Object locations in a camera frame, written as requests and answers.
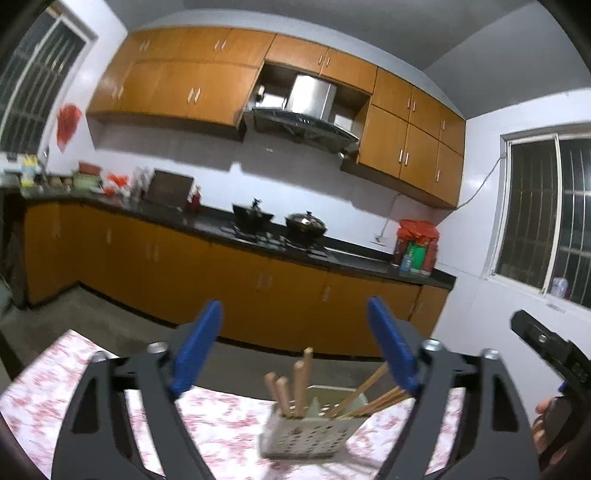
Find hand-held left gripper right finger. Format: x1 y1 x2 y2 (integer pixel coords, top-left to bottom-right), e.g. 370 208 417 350
365 296 541 480

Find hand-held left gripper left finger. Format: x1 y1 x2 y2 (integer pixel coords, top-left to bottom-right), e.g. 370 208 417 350
51 300 225 480

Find wooden chopstick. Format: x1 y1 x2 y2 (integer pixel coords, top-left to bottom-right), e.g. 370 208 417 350
339 390 411 418
332 387 403 417
344 394 414 420
330 362 389 416

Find white perforated utensil holder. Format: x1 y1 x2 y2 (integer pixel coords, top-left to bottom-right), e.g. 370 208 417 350
259 384 370 460

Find person's right hand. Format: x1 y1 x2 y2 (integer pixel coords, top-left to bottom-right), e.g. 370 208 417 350
532 397 559 455

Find floral red white tablecloth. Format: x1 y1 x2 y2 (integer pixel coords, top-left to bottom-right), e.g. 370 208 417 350
0 329 467 480

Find black kitchen countertop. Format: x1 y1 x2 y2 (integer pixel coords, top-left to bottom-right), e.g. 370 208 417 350
0 182 458 291

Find green box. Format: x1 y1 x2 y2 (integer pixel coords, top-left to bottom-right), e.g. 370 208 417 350
406 244 428 274

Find brown lower kitchen cabinets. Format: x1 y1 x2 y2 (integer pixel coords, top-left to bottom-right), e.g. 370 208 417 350
21 200 451 361

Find brown kitchen cabinets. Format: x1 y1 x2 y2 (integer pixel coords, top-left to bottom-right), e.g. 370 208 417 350
21 200 451 361
85 27 467 210

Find red bagged packages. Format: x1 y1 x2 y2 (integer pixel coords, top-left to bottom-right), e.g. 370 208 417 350
394 219 439 275

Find black gas stove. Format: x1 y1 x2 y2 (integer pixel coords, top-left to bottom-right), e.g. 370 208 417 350
222 224 328 257

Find black wok with lid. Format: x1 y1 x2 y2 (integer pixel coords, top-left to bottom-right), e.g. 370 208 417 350
284 211 328 245

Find dark brown board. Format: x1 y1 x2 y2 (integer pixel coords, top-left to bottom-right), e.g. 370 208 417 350
148 170 195 208

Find clear glass bottles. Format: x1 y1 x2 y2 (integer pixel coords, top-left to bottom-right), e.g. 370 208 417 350
131 167 153 201

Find small red bag on counter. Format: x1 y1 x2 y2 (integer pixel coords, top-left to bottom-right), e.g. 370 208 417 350
104 172 132 197

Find stacked green and brown bowls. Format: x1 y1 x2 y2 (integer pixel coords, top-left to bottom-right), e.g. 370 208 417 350
73 161 103 193

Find yellow dish soap bottle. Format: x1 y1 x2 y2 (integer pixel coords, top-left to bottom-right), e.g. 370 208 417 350
21 154 40 188

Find brown upper kitchen cabinets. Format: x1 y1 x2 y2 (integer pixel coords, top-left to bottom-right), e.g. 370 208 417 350
85 27 467 210

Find steel range hood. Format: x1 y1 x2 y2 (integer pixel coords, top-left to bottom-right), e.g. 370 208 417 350
242 74 363 155

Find thick wooden utensil handle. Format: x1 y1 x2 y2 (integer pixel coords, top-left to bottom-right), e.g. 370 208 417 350
300 347 315 416
276 376 291 418
264 373 283 416
293 360 308 418

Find barred window with white frame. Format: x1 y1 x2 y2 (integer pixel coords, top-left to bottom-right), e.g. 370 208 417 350
492 131 591 308
0 7 100 155

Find white wall cable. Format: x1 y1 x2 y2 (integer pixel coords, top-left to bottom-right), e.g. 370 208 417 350
376 152 509 241

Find red plastic bag on wall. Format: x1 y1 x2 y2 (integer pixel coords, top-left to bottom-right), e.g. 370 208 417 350
56 104 84 151

